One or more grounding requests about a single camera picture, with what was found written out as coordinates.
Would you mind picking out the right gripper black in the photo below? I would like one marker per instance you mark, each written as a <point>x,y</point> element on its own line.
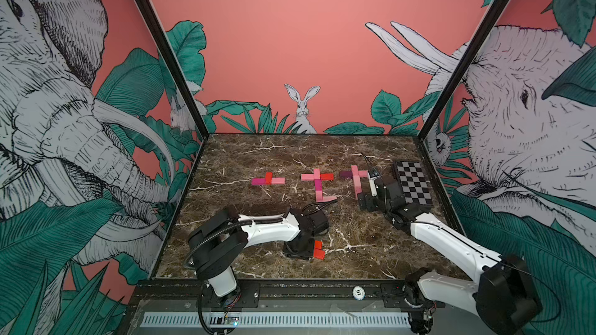
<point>369,202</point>

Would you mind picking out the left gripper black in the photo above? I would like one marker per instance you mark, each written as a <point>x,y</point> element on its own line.
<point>307,255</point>

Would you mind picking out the red block large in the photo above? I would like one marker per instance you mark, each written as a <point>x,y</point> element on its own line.
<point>318,244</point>

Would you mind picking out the light pink block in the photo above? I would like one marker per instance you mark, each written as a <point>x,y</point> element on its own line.
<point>357,184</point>
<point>329,199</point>

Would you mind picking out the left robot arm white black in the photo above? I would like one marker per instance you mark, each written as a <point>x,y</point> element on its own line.
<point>214,246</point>

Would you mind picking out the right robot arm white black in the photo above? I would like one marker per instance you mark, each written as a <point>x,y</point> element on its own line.
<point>499,289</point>

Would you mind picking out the black white checkerboard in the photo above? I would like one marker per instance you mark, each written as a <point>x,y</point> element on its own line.
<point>414,184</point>

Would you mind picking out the black front rail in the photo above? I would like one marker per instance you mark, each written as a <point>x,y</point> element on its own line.
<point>256,293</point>

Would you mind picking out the white slotted cable duct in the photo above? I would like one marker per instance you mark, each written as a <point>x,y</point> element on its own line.
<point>220,320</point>

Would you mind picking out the black right frame post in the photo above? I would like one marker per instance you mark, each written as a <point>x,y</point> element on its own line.
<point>494,12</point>

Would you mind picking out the black frame post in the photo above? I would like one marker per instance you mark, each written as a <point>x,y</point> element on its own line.
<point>159,36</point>
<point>494,12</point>

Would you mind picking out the black left frame post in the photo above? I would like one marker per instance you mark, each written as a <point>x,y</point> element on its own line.
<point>159,36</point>

